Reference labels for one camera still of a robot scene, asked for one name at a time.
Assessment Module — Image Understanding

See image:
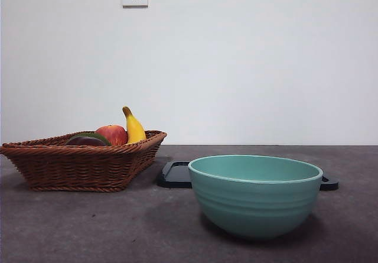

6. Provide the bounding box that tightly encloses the red apple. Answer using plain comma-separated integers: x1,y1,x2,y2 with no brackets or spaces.
94,124,129,147

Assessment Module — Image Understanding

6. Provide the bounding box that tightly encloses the dark red plum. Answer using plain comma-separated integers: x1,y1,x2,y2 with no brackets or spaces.
64,135,107,147

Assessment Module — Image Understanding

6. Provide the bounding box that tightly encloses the yellow banana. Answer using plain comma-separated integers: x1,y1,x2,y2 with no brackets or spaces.
122,106,148,144

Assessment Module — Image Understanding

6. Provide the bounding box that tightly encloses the teal ceramic bowl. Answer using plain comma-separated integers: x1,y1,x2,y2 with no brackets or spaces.
187,154,324,241

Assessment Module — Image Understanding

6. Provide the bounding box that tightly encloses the green fruit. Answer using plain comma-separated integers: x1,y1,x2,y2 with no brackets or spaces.
75,132,112,146

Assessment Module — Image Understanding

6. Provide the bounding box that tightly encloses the dark rectangular tray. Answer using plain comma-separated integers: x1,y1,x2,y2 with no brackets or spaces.
156,161,340,191

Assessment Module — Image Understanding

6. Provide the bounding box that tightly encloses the brown wicker basket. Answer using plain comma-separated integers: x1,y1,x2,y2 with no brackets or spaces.
0,129,168,193

